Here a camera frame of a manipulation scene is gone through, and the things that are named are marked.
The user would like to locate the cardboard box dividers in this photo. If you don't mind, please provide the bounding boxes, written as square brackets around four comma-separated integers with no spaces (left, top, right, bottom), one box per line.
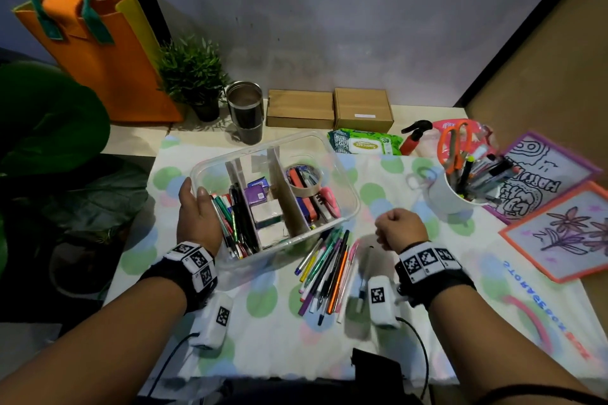
[224,146,310,249]

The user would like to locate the camera black cable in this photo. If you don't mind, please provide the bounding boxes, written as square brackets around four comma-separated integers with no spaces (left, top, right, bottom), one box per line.
[396,316,608,405]
[147,332,200,399]

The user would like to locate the left camera black cable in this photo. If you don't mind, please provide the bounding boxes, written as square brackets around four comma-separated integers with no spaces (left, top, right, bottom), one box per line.
[147,332,200,399]

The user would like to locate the bunch of markers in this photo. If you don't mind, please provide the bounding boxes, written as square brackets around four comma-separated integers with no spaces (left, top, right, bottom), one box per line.
[455,143,521,206]

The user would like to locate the orange framed flower drawing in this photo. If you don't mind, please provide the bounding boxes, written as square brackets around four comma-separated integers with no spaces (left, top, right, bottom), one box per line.
[498,180,608,284]

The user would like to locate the large leafy plant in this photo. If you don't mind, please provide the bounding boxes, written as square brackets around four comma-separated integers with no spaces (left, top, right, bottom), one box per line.
[0,60,151,277]

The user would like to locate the steel tumbler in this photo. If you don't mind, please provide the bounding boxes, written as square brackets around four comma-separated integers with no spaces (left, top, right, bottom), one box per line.
[225,80,265,146]

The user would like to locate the red spray bottle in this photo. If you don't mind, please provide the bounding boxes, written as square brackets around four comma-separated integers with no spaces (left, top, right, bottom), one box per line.
[400,120,434,156]

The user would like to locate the clear box lid red handle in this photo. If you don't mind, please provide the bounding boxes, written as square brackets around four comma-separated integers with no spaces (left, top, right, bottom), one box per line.
[455,247,608,372]

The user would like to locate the small pink scissors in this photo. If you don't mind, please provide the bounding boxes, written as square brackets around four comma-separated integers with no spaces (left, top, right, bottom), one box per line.
[319,186,342,220]

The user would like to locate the silver black utility knife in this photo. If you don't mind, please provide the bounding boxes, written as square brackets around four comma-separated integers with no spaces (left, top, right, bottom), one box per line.
[303,170,333,223]

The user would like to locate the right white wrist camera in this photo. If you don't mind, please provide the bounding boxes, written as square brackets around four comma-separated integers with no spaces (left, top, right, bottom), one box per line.
[367,275,402,330]

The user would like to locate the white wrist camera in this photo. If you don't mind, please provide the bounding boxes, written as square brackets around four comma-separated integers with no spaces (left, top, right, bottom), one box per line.
[189,291,234,351]
[367,275,402,330]

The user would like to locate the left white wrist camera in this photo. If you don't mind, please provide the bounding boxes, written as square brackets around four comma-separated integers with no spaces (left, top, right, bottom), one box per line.
[189,291,234,351]

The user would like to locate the person's black clothing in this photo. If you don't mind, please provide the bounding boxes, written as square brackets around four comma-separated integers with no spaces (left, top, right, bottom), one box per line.
[137,378,424,405]

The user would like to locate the small potted plant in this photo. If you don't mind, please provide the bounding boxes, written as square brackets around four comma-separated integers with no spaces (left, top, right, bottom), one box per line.
[156,34,231,123]

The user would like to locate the blue stapler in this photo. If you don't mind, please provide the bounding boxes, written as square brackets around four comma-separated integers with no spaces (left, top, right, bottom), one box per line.
[296,196,314,225]

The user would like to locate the marker wristband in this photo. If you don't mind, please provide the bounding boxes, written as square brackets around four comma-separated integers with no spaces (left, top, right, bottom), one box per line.
[395,242,477,309]
[139,241,219,315]

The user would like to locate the pink plastic pack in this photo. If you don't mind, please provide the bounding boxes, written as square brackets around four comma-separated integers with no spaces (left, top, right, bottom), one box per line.
[417,118,497,159]

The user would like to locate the clear plastic organizer box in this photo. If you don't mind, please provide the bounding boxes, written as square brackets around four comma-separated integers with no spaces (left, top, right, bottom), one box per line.
[189,130,361,275]

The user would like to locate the orange scissors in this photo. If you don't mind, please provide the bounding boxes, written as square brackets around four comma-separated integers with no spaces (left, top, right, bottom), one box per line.
[436,120,476,175]

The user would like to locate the clear tape roll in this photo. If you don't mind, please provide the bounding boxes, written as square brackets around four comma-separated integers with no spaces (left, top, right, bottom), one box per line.
[284,163,324,198]

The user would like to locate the left marker wristband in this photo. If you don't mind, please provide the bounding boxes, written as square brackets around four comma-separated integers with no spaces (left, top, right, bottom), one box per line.
[139,241,219,315]

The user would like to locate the white teal small box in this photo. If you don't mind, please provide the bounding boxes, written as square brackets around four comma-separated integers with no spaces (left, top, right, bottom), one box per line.
[250,199,284,230]

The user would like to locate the labelled cardboard box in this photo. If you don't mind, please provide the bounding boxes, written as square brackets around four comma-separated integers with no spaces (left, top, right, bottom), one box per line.
[333,87,395,134]

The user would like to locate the person's left hand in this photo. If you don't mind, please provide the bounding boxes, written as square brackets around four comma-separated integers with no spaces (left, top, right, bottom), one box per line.
[176,177,223,258]

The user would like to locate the right marker wristband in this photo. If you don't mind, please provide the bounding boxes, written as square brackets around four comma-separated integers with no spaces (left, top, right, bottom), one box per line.
[395,242,477,309]

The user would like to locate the purple framed drawing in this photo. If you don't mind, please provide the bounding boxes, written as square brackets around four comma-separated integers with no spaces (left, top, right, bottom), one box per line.
[484,130,602,225]

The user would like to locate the pile of assorted pens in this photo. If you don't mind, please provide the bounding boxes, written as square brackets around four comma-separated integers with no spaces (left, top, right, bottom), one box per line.
[211,184,376,327]

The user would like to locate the person's right hand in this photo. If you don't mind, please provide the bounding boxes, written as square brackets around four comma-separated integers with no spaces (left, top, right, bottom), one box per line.
[375,208,429,254]

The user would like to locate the person's right forearm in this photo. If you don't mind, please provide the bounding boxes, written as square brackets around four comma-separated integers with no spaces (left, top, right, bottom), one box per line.
[427,283,608,405]

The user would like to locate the person's left forearm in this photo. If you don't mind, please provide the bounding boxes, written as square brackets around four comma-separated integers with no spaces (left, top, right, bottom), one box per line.
[0,276,187,405]

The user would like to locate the green wet wipes pack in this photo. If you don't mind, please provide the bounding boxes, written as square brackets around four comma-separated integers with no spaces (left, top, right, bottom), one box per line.
[327,128,403,156]

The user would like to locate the polka dot tablecloth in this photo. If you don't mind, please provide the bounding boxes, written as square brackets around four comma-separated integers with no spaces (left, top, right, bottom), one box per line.
[104,134,608,384]

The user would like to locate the clear handled scissors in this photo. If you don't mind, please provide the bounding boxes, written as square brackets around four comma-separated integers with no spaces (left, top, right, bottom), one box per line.
[406,166,440,191]

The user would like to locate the flat plain cardboard box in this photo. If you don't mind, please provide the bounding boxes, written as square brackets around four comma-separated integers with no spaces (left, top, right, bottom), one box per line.
[265,89,336,130]

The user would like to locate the orange felt bag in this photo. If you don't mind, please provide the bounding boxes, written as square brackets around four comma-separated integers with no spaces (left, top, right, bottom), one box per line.
[13,0,184,123]

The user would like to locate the right camera black cable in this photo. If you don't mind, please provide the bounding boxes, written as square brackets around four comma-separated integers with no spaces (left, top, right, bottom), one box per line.
[396,316,608,405]

